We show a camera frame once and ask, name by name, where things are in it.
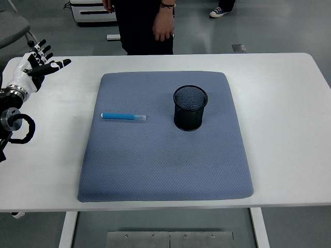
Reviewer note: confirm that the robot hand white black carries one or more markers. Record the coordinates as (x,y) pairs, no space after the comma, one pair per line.
(24,75)

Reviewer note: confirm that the blue marker with clear cap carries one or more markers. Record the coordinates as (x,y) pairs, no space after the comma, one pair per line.
(121,116)

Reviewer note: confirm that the person's hand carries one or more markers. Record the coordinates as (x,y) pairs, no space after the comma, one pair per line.
(107,5)
(163,29)

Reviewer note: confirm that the black mesh pen holder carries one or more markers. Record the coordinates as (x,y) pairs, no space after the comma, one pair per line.
(188,118)

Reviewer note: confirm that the grey office chair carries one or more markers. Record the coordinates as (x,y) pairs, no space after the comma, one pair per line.
(10,25)

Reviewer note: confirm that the white box appliance with slot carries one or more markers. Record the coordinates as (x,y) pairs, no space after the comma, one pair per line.
(90,16)

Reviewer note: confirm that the white flat floor bar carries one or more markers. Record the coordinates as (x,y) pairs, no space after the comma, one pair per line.
(113,37)

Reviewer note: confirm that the person in dark trousers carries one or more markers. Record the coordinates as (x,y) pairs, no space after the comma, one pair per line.
(139,25)

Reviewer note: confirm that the small white object under table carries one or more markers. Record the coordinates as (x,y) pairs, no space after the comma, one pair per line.
(17,214)

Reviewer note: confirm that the blue-grey textured mat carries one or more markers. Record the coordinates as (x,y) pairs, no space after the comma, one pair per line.
(160,160)

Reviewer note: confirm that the white table leg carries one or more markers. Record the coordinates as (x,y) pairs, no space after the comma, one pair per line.
(259,230)
(67,230)

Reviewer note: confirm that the grey metal plate with screws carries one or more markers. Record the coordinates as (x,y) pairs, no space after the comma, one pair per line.
(139,240)

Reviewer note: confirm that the person with blue sneakers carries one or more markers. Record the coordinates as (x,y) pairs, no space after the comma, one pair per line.
(219,11)

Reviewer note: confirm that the grey floor socket plate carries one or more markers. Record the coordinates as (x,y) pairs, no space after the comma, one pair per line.
(238,48)

